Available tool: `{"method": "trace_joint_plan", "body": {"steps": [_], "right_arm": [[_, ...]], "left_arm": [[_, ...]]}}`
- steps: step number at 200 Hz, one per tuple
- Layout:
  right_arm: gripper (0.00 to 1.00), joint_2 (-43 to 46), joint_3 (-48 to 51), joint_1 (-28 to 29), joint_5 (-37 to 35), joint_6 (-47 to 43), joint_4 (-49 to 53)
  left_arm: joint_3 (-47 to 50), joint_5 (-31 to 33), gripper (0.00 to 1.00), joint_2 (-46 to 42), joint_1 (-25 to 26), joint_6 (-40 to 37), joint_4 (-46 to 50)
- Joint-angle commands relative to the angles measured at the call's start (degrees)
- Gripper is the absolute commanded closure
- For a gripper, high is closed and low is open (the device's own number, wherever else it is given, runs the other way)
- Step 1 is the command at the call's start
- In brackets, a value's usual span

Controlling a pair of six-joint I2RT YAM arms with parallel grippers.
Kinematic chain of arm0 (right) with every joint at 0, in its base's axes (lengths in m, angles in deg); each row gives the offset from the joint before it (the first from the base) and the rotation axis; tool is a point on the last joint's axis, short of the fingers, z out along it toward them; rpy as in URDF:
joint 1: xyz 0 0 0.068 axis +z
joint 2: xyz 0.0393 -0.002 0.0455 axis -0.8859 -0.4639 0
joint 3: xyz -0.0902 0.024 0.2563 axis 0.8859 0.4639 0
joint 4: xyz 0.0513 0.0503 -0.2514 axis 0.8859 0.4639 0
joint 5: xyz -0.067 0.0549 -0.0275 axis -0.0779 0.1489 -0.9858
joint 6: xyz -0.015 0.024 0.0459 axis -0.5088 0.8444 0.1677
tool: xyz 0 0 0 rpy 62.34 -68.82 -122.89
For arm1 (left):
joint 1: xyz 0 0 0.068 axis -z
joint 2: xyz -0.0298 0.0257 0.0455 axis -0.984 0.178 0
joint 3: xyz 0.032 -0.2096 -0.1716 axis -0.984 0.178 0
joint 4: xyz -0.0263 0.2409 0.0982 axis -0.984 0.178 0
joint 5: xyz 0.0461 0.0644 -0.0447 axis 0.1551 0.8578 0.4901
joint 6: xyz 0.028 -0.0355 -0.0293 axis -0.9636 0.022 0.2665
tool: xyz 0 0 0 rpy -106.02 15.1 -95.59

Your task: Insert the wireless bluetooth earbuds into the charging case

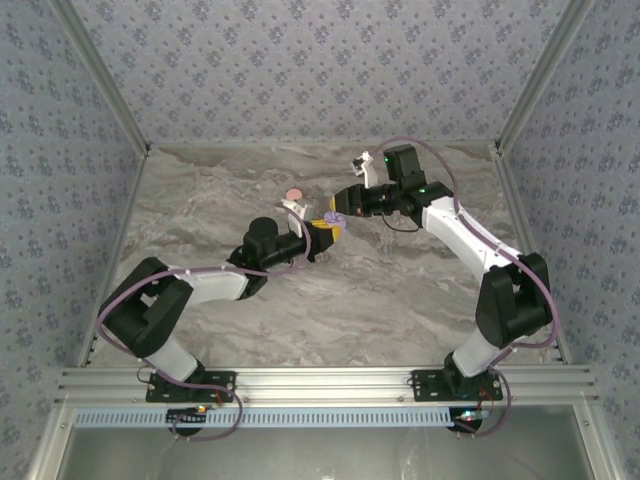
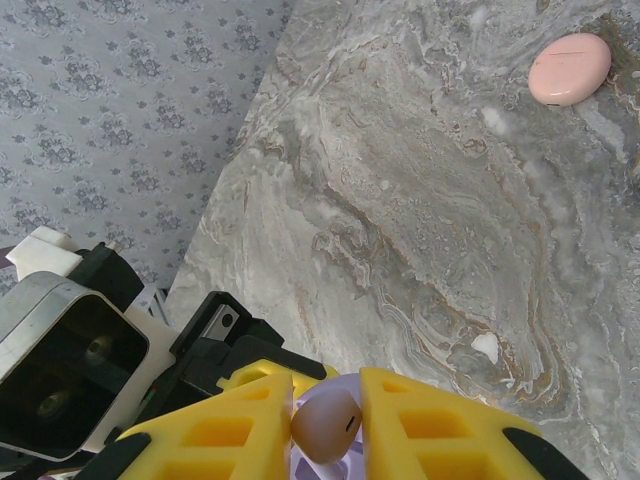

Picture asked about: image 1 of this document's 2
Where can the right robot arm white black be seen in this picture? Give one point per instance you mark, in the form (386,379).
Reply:
(465,237)

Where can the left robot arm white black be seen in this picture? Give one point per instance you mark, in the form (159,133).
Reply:
(210,285)

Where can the pink earbud charging case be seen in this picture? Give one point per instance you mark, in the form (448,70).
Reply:
(293,194)

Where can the grey metal panel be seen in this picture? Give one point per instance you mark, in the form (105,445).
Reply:
(325,455)

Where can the aluminium table side rail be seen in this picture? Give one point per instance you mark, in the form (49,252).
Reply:
(123,225)
(513,200)

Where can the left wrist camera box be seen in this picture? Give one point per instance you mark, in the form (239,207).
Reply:
(295,212)

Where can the aluminium frame post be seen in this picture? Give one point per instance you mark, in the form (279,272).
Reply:
(106,75)
(542,75)

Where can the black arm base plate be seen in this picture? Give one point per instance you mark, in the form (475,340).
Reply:
(220,385)
(427,387)

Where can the aluminium lower frame bar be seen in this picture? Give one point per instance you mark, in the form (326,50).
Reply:
(50,445)
(597,445)

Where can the black controller board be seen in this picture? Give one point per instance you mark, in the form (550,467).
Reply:
(186,417)
(467,422)

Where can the long aluminium base rail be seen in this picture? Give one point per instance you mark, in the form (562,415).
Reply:
(325,385)

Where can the purple earbud charging case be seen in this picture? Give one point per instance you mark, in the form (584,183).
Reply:
(334,218)

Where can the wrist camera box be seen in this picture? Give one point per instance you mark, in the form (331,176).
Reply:
(369,172)
(295,212)

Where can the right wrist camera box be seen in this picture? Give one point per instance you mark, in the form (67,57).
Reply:
(369,172)

